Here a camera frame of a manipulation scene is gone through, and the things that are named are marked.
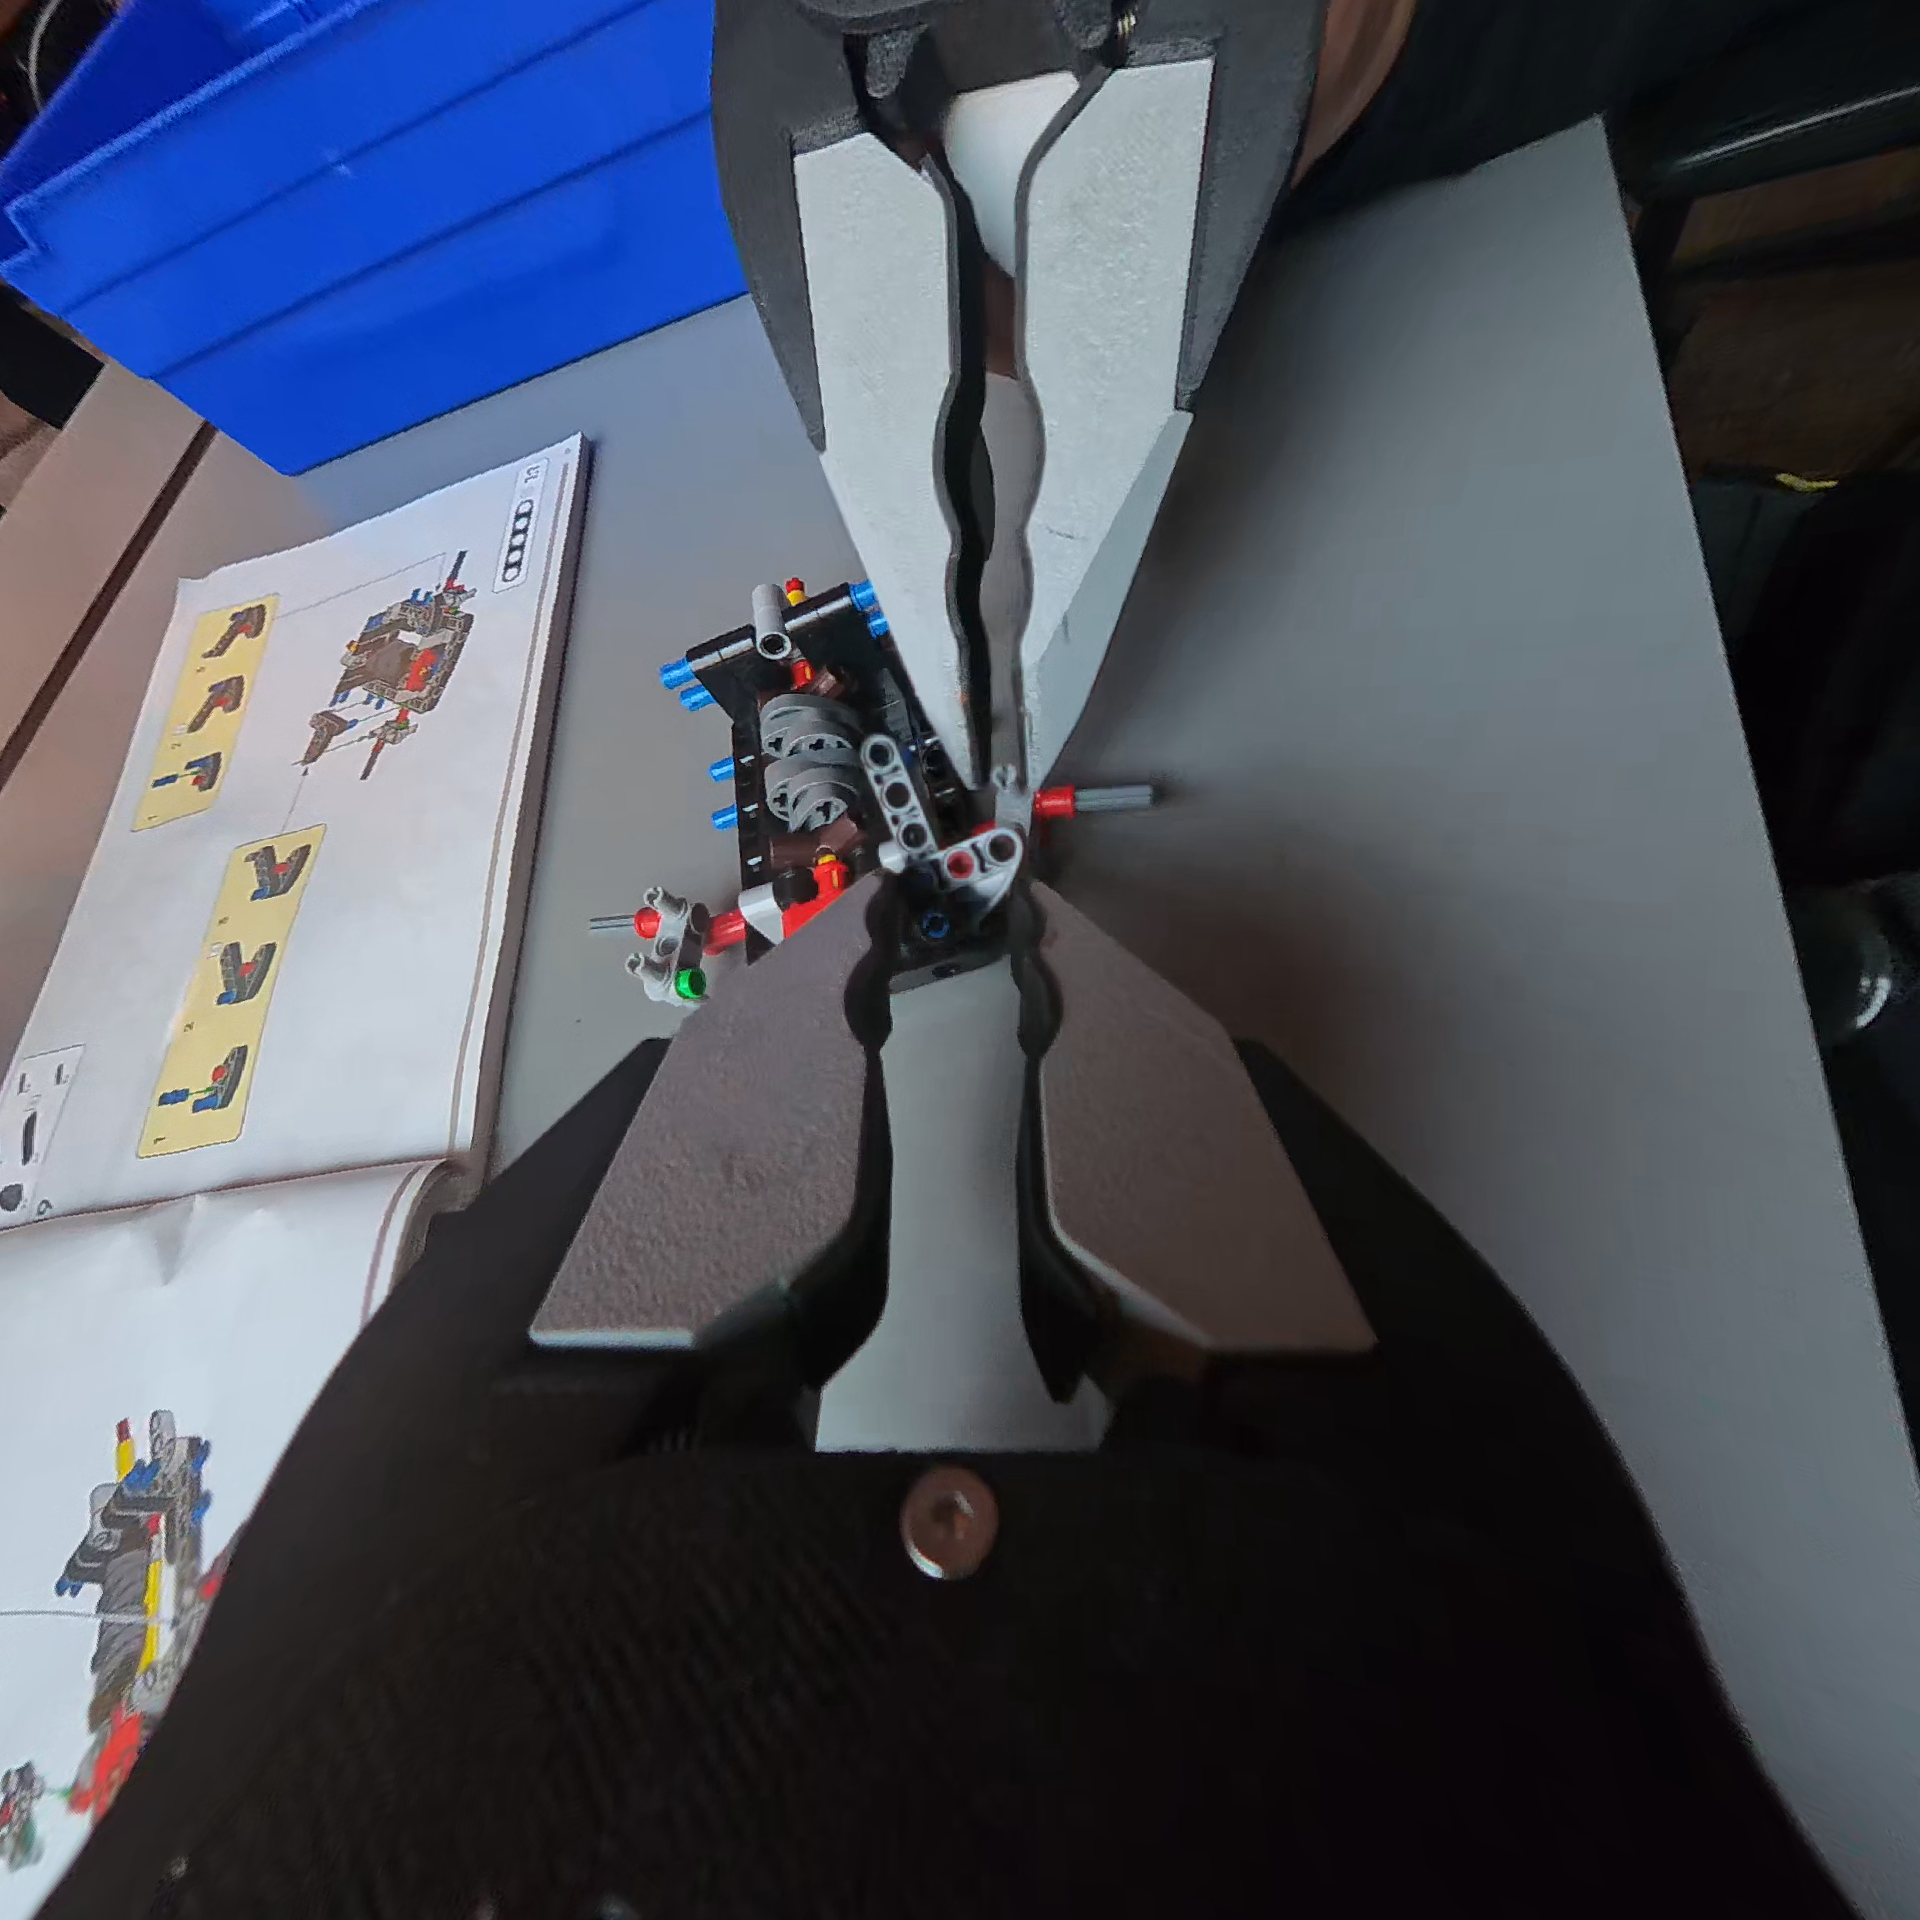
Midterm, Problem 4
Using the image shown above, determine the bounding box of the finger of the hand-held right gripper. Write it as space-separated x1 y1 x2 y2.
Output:
788 135 1003 786
975 52 1218 792

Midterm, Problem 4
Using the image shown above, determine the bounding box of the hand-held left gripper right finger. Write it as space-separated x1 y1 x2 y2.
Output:
1020 877 1381 1405

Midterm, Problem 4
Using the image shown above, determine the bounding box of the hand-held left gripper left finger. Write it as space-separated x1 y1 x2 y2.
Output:
528 873 897 1390

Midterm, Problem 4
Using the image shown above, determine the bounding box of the black lego frame assembly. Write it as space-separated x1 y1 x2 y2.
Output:
588 574 1161 1010

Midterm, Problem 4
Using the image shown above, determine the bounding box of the small black lego subassembly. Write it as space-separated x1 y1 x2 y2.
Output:
863 733 1035 945

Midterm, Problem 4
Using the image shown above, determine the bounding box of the person's right forearm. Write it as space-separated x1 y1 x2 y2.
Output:
1287 0 1920 204

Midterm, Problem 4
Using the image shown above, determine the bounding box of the blue plastic bin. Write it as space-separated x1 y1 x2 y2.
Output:
0 0 787 480

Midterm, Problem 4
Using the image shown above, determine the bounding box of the white instruction booklet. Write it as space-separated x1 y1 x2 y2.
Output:
0 433 595 1871

